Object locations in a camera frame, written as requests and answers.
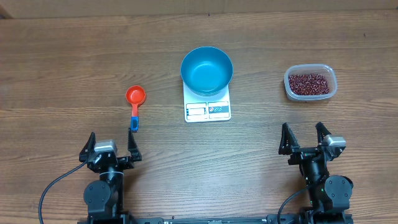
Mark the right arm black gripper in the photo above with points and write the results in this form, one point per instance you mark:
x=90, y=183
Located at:
x=289, y=144

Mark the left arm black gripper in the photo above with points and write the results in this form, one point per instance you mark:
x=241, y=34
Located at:
x=135, y=156

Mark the red measuring scoop blue handle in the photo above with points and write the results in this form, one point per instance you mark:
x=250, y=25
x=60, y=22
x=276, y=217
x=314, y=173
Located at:
x=136, y=96

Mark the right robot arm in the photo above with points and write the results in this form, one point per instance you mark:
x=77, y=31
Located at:
x=329, y=194

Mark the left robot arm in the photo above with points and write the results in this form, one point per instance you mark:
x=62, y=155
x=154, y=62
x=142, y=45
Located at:
x=105, y=196

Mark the white kitchen scale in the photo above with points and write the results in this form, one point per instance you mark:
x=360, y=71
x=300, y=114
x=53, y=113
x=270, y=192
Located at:
x=200, y=109

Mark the blue bowl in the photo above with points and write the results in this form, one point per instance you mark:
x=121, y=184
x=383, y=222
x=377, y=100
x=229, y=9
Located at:
x=206, y=70

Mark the red beans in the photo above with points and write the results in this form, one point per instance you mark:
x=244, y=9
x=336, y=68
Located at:
x=309, y=84

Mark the clear plastic container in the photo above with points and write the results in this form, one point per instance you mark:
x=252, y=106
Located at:
x=321, y=69

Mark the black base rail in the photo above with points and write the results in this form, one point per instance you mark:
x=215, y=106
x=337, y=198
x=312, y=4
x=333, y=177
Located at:
x=270, y=219

